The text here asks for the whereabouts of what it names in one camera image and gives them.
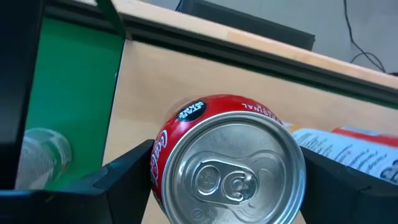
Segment Coca-Cola can white script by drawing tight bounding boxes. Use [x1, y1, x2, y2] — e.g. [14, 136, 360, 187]
[149, 94, 307, 224]

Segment black floor cable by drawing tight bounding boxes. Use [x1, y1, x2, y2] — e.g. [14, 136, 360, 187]
[343, 0, 388, 74]

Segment white Celsius can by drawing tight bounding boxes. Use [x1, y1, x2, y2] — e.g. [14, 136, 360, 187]
[14, 127, 73, 191]
[292, 127, 398, 187]

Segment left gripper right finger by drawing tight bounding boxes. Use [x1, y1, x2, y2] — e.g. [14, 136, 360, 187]
[297, 146, 398, 224]

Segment black metal table frame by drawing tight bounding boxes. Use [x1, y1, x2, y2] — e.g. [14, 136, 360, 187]
[43, 4, 398, 105]

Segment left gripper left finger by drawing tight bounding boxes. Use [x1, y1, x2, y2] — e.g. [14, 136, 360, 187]
[0, 139, 171, 224]

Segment green table mat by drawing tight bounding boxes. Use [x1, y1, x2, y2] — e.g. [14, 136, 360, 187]
[24, 17, 126, 191]

